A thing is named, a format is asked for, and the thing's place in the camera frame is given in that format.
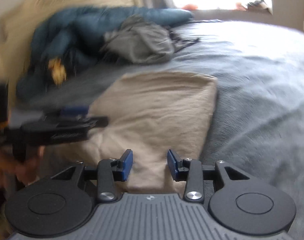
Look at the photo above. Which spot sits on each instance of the person's left hand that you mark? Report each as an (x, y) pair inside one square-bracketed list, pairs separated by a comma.
[(21, 170)]

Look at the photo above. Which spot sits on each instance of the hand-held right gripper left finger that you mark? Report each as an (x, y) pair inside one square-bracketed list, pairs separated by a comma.
[(127, 165)]

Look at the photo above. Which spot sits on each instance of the dark fringed cloth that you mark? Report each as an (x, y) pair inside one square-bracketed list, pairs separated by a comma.
[(184, 41)]

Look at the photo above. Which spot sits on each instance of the orange item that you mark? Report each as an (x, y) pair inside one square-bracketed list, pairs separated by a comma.
[(190, 6)]

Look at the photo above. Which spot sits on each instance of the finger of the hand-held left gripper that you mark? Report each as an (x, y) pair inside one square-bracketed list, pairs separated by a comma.
[(74, 110), (76, 128)]

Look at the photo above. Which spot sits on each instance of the cream carved headboard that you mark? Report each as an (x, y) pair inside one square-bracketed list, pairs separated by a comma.
[(41, 10)]

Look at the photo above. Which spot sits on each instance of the beige pants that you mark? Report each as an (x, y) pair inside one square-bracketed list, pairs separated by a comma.
[(154, 115)]

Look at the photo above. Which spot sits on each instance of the blue duvet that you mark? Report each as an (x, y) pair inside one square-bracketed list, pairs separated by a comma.
[(79, 35)]

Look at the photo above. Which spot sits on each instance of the grey garment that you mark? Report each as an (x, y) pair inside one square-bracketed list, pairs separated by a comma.
[(144, 42)]

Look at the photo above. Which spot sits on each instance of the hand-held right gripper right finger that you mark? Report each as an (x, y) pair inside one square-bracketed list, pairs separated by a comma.
[(173, 165)]

